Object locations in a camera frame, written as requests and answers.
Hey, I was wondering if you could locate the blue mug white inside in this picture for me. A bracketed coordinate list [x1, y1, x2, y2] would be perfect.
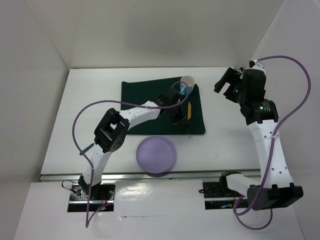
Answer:
[179, 75, 195, 96]

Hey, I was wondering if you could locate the aluminium rail front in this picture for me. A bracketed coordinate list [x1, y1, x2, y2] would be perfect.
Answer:
[39, 167, 262, 181]

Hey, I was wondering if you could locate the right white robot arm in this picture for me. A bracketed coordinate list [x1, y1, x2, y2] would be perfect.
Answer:
[214, 62, 304, 211]

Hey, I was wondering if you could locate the lilac plastic plate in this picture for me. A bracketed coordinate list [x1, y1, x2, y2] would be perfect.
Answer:
[135, 135, 177, 174]

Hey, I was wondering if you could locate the dark green cloth napkin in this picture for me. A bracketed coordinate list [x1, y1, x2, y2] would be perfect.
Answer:
[121, 76, 206, 136]

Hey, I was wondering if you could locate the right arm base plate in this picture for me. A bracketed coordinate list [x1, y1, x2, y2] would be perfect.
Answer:
[198, 181, 241, 210]

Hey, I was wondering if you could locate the gold fork green handle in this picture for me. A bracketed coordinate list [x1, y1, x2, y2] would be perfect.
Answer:
[79, 142, 95, 156]

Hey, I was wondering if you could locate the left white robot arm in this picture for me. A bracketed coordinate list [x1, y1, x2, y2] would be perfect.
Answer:
[72, 89, 188, 200]

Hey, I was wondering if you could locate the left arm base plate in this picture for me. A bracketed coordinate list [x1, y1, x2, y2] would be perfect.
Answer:
[61, 180, 115, 213]

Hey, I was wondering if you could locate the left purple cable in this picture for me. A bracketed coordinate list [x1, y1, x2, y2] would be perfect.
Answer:
[71, 81, 190, 229]

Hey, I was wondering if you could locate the gold knife green handle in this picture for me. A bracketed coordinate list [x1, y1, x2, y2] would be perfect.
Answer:
[186, 102, 192, 135]

